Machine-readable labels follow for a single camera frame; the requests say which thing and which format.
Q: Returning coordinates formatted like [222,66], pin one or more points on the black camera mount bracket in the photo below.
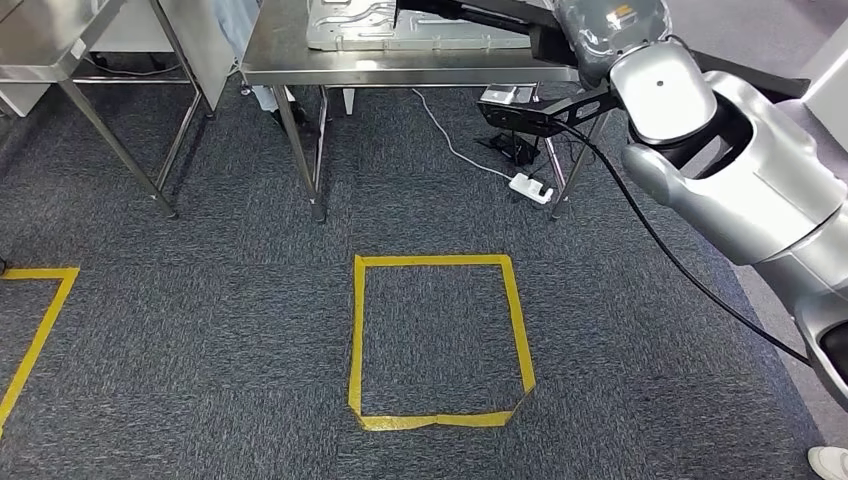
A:
[530,119]

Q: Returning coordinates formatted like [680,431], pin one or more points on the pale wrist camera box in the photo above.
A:
[507,94]

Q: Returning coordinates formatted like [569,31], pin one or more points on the black power adapter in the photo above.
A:
[517,149]

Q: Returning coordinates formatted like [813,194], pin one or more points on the black plastic panel part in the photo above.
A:
[503,20]

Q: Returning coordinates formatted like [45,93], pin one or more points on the white power strip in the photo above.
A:
[530,189]

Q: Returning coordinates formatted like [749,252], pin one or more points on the pressed grey metal panel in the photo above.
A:
[411,36]

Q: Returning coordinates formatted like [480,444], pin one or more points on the white office desk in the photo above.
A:
[199,40]

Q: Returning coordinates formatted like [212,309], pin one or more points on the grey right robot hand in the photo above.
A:
[609,26]

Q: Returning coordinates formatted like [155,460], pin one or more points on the white lit display plinth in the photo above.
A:
[831,93]

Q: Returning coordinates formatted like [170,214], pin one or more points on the stainless steel side table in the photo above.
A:
[40,40]

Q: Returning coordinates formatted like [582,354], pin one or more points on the stainless steel workbench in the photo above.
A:
[285,53]

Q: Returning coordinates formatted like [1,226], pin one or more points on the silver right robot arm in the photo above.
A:
[748,185]

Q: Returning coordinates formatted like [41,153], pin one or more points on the yellow floor tape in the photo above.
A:
[40,331]
[358,331]

